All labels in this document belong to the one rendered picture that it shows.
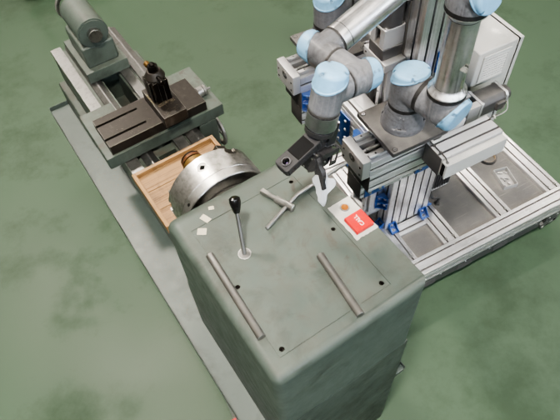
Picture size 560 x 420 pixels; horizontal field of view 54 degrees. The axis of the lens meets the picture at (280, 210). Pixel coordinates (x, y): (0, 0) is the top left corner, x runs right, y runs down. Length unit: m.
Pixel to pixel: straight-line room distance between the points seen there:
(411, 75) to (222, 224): 0.73
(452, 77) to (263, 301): 0.81
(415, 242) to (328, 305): 1.42
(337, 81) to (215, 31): 3.18
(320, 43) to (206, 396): 1.81
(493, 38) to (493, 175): 1.08
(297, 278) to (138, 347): 1.52
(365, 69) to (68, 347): 2.15
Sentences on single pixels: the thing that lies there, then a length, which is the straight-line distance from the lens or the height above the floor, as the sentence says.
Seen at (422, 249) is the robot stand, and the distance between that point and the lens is 2.79.
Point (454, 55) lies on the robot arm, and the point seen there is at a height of 1.56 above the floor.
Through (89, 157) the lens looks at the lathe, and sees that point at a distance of 2.88.
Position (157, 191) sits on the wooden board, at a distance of 2.17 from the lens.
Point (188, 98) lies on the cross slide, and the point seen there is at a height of 0.97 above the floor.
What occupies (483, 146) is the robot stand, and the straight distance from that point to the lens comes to 2.07.
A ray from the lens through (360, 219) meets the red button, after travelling 1.56.
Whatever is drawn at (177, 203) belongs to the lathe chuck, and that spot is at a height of 1.15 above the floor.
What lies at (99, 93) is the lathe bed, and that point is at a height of 0.86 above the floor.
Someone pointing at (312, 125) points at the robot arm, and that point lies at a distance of 1.27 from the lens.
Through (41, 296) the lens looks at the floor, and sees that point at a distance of 3.17.
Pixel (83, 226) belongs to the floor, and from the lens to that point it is 3.33.
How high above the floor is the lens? 2.54
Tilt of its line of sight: 54 degrees down
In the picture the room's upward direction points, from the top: 5 degrees counter-clockwise
